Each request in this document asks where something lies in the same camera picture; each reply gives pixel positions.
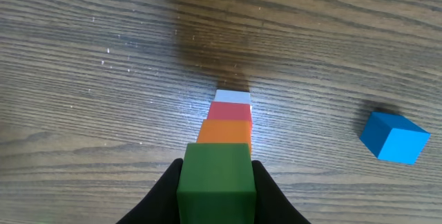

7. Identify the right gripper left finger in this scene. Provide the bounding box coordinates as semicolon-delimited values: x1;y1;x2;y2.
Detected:
115;158;184;224

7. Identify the white cube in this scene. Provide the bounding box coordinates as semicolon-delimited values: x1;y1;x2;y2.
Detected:
213;89;252;106

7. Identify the orange cube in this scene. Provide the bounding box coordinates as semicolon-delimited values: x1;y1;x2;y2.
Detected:
195;119;253;154

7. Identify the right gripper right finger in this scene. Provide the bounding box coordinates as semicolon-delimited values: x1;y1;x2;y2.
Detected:
251;160;311;224

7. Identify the green cube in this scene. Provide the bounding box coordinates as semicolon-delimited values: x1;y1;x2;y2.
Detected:
175;142;258;224

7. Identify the blue cube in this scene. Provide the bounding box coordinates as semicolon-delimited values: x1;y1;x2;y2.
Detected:
358;111;432;165

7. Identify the red cube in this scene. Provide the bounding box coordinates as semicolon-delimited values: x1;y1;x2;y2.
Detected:
206;101;253;124

